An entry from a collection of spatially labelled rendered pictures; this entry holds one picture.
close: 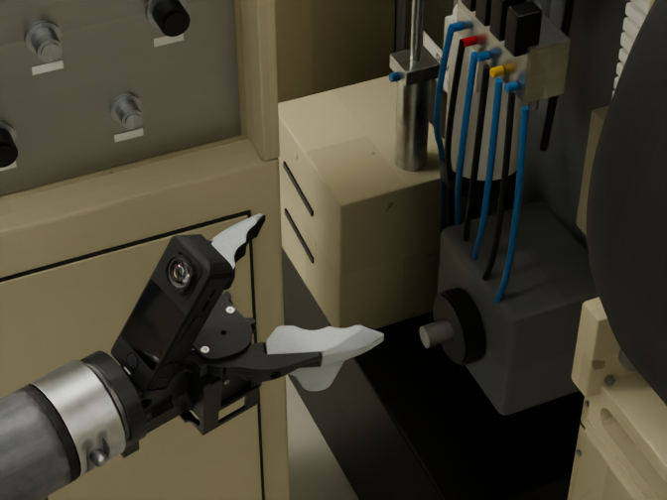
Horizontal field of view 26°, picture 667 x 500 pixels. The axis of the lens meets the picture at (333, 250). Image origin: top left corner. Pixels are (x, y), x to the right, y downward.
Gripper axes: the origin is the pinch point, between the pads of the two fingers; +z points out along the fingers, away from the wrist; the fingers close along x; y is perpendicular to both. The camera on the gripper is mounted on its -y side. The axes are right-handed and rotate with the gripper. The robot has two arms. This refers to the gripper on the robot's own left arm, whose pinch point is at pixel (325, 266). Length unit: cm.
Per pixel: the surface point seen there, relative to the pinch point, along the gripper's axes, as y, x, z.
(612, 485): 46, 12, 35
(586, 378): 17.4, 12.2, 21.9
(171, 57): 9.4, -36.3, 10.7
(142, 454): 58, -27, 1
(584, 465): 49, 7, 36
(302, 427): 114, -49, 46
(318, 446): 113, -44, 46
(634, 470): 21.9, 20.1, 21.4
